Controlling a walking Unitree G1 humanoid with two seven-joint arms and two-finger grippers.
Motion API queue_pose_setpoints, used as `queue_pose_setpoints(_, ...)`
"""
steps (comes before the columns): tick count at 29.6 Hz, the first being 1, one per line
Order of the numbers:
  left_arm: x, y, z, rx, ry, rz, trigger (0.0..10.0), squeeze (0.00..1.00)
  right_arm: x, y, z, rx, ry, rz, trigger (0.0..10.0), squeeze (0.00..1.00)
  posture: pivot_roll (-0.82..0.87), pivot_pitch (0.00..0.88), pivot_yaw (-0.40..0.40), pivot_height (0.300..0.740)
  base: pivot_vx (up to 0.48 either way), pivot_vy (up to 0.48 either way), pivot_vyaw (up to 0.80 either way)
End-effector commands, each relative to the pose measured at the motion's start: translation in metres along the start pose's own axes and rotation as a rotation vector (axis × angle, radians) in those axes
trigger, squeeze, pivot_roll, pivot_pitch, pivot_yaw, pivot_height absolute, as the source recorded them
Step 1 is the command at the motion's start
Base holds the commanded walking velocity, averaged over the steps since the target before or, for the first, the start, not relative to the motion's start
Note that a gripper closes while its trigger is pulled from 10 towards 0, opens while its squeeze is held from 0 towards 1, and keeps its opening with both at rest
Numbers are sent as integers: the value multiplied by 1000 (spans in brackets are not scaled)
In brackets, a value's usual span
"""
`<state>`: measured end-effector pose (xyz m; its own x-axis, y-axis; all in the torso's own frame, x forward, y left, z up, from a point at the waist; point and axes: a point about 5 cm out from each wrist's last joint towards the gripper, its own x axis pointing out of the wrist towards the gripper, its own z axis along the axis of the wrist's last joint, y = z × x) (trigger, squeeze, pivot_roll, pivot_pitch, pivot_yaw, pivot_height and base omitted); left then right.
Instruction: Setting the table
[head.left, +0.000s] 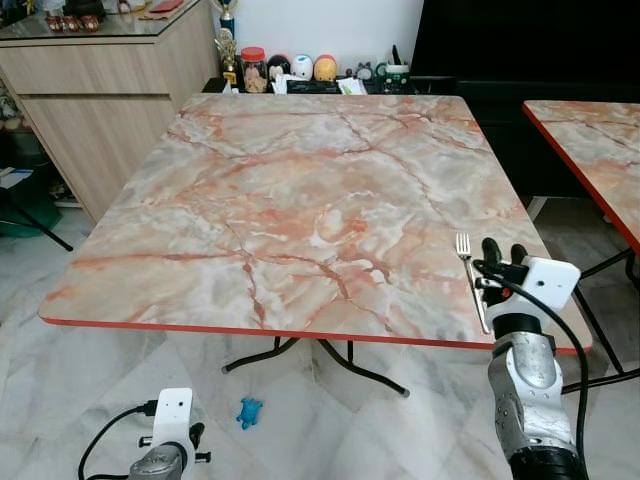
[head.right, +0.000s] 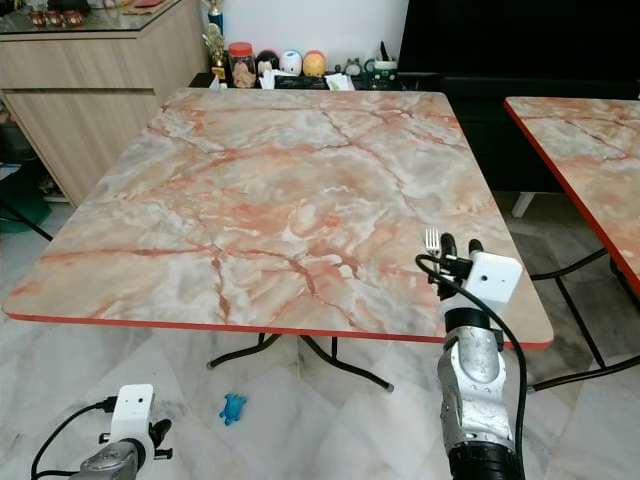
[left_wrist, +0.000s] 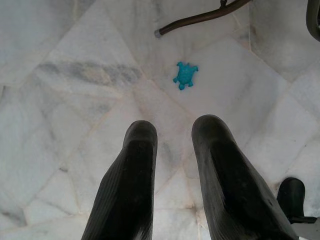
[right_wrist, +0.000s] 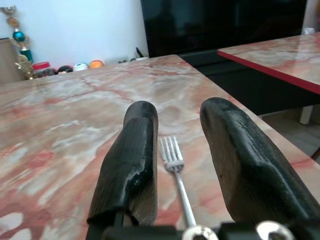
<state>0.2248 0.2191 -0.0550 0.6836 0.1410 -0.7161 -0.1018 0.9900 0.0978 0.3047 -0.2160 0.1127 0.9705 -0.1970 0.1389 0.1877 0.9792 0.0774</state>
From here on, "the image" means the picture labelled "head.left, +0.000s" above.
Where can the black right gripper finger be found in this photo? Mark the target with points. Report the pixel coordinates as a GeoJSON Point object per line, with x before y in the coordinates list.
{"type": "Point", "coordinates": [518, 252]}
{"type": "Point", "coordinates": [490, 250]}

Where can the silver metal fork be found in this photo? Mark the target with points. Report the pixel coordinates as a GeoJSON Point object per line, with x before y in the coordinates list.
{"type": "Point", "coordinates": [463, 245]}

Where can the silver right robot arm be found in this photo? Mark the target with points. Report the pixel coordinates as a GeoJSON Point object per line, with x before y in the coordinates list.
{"type": "Point", "coordinates": [525, 385]}

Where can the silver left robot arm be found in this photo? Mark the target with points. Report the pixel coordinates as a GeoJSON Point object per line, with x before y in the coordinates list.
{"type": "Point", "coordinates": [160, 465]}

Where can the small blue plastic toy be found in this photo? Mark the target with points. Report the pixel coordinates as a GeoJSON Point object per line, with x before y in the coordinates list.
{"type": "Point", "coordinates": [249, 413]}

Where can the white and green mug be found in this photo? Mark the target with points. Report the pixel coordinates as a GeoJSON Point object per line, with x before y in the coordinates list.
{"type": "Point", "coordinates": [397, 76]}

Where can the black television screen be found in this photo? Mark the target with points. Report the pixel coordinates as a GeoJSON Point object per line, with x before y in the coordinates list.
{"type": "Point", "coordinates": [525, 40]}

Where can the round orange toy figure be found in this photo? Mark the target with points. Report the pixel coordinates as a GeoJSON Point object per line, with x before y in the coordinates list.
{"type": "Point", "coordinates": [325, 68]}

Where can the round white toy figure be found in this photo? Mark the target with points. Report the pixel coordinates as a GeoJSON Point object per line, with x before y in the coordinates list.
{"type": "Point", "coordinates": [302, 67]}

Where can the round black toy figure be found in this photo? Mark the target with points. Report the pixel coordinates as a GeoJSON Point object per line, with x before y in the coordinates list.
{"type": "Point", "coordinates": [278, 68]}

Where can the clear jar with red lid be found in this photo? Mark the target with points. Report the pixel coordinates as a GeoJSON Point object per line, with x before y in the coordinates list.
{"type": "Point", "coordinates": [254, 72]}

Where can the gold trophy figure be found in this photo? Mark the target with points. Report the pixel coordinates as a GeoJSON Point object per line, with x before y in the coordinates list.
{"type": "Point", "coordinates": [228, 55]}

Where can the light wooden sideboard cabinet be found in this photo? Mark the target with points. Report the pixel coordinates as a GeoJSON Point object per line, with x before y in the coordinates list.
{"type": "Point", "coordinates": [95, 100]}

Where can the blue and gold trophy cup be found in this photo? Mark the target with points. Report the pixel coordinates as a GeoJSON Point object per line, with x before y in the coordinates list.
{"type": "Point", "coordinates": [226, 14]}

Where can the row of small red ornaments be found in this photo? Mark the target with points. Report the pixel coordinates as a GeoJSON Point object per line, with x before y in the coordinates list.
{"type": "Point", "coordinates": [72, 22]}

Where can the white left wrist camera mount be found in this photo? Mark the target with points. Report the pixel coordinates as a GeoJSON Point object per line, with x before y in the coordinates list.
{"type": "Point", "coordinates": [173, 415]}

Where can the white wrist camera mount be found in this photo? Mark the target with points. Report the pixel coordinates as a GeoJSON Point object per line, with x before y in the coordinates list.
{"type": "Point", "coordinates": [173, 415]}
{"type": "Point", "coordinates": [551, 283]}

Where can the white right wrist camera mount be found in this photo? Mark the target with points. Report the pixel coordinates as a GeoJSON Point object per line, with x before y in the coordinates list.
{"type": "Point", "coordinates": [551, 283]}

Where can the black metal table leg frame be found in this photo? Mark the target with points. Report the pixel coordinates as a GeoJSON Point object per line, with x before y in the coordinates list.
{"type": "Point", "coordinates": [600, 330]}
{"type": "Point", "coordinates": [360, 370]}

